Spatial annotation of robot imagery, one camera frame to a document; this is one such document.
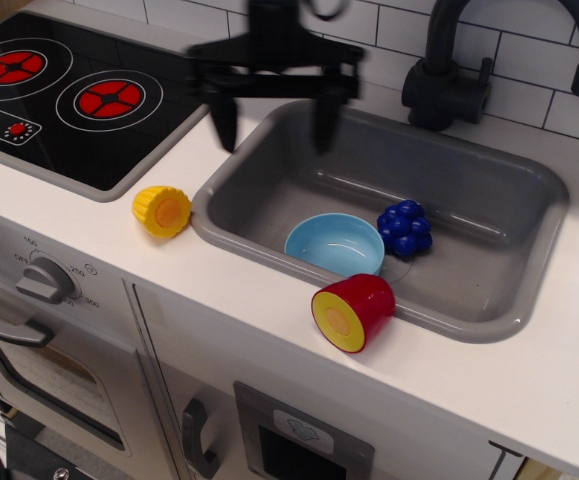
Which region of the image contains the grey oven door handle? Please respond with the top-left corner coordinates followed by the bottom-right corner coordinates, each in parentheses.
top-left (0, 314), bottom-right (54, 348)

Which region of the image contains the grey cabinet door handle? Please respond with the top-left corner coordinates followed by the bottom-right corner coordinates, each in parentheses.
top-left (181, 399), bottom-right (220, 479)

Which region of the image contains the yellow toy corn piece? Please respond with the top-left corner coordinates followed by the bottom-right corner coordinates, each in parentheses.
top-left (132, 186), bottom-right (192, 238)

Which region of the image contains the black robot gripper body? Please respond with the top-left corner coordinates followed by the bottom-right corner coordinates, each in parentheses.
top-left (186, 1), bottom-right (364, 102)

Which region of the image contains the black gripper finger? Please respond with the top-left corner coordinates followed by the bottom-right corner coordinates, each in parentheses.
top-left (313, 95), bottom-right (342, 153)
top-left (208, 92), bottom-right (238, 153)

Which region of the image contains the black toy faucet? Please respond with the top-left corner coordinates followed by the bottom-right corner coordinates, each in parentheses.
top-left (401, 0), bottom-right (579, 131)

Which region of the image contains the light blue plastic bowl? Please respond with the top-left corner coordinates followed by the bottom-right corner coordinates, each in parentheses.
top-left (284, 213), bottom-right (385, 277)

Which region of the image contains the grey oven temperature knob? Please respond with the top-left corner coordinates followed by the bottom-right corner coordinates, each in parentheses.
top-left (15, 257), bottom-right (76, 305)

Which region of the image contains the black toy stovetop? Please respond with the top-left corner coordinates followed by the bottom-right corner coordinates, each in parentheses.
top-left (0, 11), bottom-right (209, 203)

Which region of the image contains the red and yellow toy fruit half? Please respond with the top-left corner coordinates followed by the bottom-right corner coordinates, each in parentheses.
top-left (311, 274), bottom-right (396, 353)

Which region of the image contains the grey plastic sink basin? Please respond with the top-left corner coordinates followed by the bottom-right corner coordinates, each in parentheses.
top-left (193, 101), bottom-right (569, 343)

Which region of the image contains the grey dishwasher control panel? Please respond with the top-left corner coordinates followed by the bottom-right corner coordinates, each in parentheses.
top-left (233, 382), bottom-right (375, 479)

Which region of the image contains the blue toy grape bunch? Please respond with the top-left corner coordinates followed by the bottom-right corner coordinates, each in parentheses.
top-left (376, 199), bottom-right (433, 257)

